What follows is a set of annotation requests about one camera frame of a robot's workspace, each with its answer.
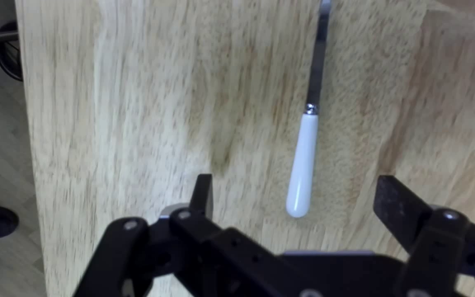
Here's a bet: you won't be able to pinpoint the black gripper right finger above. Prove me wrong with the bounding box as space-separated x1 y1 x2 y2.
373 174 475 297

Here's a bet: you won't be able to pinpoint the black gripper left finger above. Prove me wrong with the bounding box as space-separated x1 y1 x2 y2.
74 173 305 297

